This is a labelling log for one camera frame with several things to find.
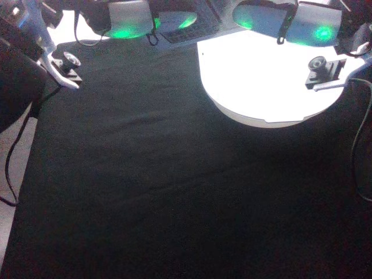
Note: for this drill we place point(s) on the white rounded plastic tray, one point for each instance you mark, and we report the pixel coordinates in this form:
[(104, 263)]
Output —
[(261, 75)]

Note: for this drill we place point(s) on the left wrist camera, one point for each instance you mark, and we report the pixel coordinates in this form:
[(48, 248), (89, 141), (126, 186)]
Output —
[(321, 68)]

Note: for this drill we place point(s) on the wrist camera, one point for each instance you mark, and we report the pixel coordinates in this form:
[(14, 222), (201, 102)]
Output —
[(69, 62), (321, 68)]

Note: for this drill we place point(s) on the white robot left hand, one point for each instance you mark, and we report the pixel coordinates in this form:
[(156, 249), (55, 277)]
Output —
[(363, 65)]

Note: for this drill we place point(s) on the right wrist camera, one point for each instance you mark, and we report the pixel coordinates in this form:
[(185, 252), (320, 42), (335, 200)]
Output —
[(69, 62)]

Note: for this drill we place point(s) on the black table cloth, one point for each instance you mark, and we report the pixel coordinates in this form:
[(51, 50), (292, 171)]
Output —
[(174, 189)]

